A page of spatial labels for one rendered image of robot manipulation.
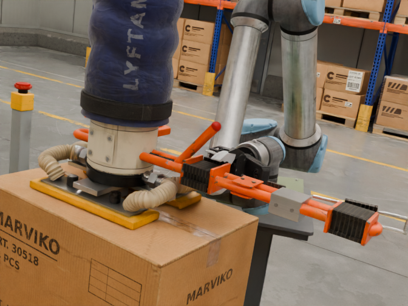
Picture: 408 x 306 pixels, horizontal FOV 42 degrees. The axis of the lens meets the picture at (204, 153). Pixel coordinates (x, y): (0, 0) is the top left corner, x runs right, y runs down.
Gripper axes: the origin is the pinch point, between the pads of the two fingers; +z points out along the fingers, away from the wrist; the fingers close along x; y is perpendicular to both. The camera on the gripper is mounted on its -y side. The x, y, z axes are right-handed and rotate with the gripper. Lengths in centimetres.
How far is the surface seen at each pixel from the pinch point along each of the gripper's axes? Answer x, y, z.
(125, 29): 29.6, 22.5, 9.4
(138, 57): 23.9, 20.0, 6.8
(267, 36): 2, 374, -824
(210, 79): -79, 403, -685
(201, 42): -22, 439, -698
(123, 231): -13.1, 11.8, 16.2
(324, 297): -108, 9, -167
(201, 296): -26.9, -4.4, 5.7
